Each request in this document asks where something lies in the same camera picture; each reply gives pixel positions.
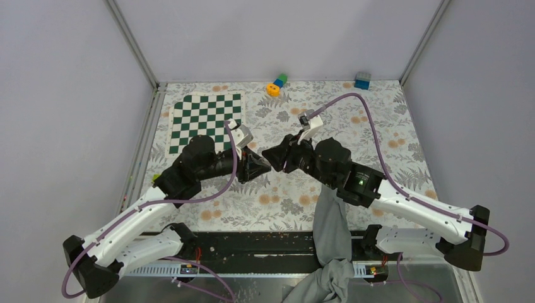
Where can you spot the blue grey toy block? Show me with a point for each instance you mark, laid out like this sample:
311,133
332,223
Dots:
362,80

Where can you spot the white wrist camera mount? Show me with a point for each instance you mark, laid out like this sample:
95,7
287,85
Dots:
241,134
310,126

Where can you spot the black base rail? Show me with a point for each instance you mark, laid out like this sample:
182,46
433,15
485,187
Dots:
281,253

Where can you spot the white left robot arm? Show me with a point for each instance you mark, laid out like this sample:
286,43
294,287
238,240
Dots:
200,173

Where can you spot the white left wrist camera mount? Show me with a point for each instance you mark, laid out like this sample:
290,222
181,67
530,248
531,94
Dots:
241,134

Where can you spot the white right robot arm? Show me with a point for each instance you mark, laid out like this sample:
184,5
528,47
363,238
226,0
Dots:
455,233

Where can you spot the floral tablecloth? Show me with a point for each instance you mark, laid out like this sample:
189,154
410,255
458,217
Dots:
377,126

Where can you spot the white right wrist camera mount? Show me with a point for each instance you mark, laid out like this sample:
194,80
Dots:
310,126

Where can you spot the green white chessboard mat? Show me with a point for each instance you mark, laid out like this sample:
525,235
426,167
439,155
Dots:
203,114

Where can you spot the grey sleeved forearm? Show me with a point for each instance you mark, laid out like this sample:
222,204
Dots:
332,240

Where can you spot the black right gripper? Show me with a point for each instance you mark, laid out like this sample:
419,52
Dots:
277,156

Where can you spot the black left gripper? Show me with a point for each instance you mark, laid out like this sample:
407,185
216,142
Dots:
251,166

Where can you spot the blue yellow toy car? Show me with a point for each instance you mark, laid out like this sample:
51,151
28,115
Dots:
155,178

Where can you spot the yellow blue green toy blocks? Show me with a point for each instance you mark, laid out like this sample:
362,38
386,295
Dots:
273,89

